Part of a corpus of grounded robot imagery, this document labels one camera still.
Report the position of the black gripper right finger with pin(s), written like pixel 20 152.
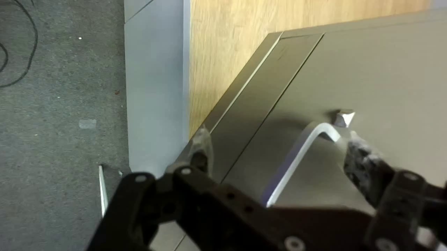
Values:
pixel 400 209

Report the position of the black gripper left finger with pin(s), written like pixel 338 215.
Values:
pixel 186 213

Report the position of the beige drawer with label holder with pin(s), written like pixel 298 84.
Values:
pixel 396 70

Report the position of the silver vertical cabinet pull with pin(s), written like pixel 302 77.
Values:
pixel 102 190

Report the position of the white base cabinet wood top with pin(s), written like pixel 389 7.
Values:
pixel 158 92

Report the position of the beige metal file cabinet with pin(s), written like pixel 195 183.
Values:
pixel 260 92

